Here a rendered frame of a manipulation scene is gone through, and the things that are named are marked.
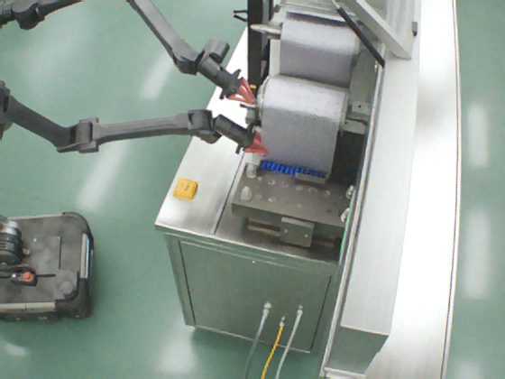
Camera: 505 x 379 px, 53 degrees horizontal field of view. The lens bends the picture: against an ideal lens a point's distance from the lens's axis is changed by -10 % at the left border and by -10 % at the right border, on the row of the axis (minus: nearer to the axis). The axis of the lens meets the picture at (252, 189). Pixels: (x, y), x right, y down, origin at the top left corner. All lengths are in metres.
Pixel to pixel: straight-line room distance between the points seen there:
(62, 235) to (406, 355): 2.01
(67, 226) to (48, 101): 1.29
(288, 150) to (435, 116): 0.53
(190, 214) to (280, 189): 0.32
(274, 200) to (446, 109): 0.62
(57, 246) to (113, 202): 0.56
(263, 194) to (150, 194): 1.43
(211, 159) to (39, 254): 1.08
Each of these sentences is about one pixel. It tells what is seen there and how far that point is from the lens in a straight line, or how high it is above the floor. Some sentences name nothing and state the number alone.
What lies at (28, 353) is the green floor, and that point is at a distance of 2.81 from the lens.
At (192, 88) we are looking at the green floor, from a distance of 3.69.
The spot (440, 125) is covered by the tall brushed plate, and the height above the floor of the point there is 1.44.
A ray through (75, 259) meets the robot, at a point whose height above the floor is 0.24.
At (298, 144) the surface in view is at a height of 1.14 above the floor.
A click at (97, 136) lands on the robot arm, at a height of 1.19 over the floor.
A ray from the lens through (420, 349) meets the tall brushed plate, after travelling 1.12.
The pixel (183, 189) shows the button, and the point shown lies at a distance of 1.93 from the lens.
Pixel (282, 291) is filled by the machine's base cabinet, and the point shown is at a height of 0.64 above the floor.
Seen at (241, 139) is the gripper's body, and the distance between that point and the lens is 1.79.
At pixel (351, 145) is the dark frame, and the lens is 1.85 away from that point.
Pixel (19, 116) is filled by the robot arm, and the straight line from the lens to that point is 1.66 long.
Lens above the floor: 2.43
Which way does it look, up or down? 52 degrees down
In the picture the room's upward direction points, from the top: 1 degrees clockwise
